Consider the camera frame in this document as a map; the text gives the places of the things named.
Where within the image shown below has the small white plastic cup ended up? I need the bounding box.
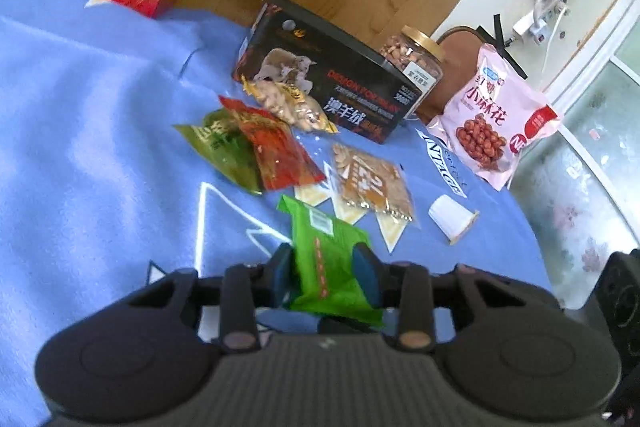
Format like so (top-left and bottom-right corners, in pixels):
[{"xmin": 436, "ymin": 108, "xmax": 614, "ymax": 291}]
[{"xmin": 428, "ymin": 194, "xmax": 481, "ymax": 247}]

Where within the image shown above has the blue printed blanket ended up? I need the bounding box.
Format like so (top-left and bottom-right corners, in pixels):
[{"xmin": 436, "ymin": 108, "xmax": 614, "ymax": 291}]
[{"xmin": 0, "ymin": 0, "xmax": 556, "ymax": 427}]

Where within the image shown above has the gold peanut snack packet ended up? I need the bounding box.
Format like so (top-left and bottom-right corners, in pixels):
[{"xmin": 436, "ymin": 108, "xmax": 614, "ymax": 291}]
[{"xmin": 240, "ymin": 74, "xmax": 340, "ymax": 135}]

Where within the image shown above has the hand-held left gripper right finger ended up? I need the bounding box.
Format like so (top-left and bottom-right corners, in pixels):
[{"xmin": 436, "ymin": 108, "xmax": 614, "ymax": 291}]
[{"xmin": 351, "ymin": 243, "xmax": 558, "ymax": 353}]

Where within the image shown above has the bright green snack packet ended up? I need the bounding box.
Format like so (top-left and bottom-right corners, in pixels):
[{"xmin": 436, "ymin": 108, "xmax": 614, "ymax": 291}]
[{"xmin": 276, "ymin": 194, "xmax": 386, "ymax": 328}]

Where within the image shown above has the orange seed packet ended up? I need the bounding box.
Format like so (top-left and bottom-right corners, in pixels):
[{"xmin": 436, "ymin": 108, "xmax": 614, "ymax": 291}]
[{"xmin": 331, "ymin": 142, "xmax": 418, "ymax": 225}]

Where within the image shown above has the pink snack bag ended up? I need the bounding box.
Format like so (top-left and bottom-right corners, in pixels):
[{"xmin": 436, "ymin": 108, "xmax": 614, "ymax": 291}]
[{"xmin": 427, "ymin": 43, "xmax": 565, "ymax": 192}]

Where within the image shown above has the dark green snack packet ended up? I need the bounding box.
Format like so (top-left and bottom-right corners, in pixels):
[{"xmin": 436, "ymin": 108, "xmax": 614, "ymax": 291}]
[{"xmin": 172, "ymin": 109, "xmax": 265, "ymax": 196}]

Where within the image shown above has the frosted floral glass door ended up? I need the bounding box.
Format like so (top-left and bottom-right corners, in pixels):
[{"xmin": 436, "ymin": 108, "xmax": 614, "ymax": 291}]
[{"xmin": 510, "ymin": 52, "xmax": 640, "ymax": 310}]

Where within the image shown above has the red snack packet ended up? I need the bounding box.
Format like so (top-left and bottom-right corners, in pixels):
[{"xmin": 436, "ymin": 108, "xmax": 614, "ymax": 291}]
[{"xmin": 218, "ymin": 96, "xmax": 327, "ymax": 192}]

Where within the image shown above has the white cable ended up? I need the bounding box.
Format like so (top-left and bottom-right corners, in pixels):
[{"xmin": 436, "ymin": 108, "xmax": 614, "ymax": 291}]
[{"xmin": 539, "ymin": 7, "xmax": 571, "ymax": 84}]

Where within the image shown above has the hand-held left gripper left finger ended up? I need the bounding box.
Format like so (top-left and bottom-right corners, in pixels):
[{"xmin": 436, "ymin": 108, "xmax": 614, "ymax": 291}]
[{"xmin": 127, "ymin": 243, "xmax": 296, "ymax": 353}]

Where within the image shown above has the black printed cardboard box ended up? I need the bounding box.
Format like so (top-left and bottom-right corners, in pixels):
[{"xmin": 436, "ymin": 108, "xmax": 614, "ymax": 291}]
[{"xmin": 231, "ymin": 0, "xmax": 426, "ymax": 144}]

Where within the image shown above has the brown chair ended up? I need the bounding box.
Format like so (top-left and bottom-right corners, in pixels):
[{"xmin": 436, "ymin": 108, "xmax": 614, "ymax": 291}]
[{"xmin": 415, "ymin": 26, "xmax": 496, "ymax": 125}]

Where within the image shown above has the clear peanut jar gold lid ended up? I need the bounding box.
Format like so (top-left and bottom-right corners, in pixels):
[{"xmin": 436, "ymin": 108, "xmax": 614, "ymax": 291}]
[{"xmin": 378, "ymin": 25, "xmax": 446, "ymax": 94}]

